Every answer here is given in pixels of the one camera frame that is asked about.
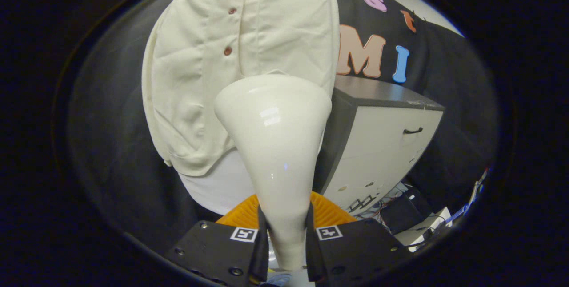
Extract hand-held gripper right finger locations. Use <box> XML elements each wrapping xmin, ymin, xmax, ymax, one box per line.
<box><xmin>305</xmin><ymin>191</ymin><xmax>412</xmax><ymax>284</ymax></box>

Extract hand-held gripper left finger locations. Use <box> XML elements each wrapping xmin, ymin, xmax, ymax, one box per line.
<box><xmin>164</xmin><ymin>194</ymin><xmax>269</xmax><ymax>287</ymax></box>

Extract white garment steamer head with hose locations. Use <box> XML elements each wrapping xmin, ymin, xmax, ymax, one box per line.
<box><xmin>213</xmin><ymin>74</ymin><xmax>333</xmax><ymax>271</ymax></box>

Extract cream button shirt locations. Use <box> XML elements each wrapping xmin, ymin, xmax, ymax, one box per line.
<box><xmin>141</xmin><ymin>0</ymin><xmax>341</xmax><ymax>177</ymax></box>

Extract black box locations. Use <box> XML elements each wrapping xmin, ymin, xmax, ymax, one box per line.
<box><xmin>380</xmin><ymin>191</ymin><xmax>434</xmax><ymax>234</ymax></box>

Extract white box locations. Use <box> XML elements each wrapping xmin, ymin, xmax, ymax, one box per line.
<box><xmin>393</xmin><ymin>207</ymin><xmax>453</xmax><ymax>252</ymax></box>

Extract beige cabinet with grey top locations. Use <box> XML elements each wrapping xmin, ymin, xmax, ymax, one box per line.
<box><xmin>313</xmin><ymin>75</ymin><xmax>446</xmax><ymax>216</ymax></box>

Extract tangled floor cables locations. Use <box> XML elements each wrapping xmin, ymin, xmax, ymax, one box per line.
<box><xmin>351</xmin><ymin>180</ymin><xmax>429</xmax><ymax>223</ymax></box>

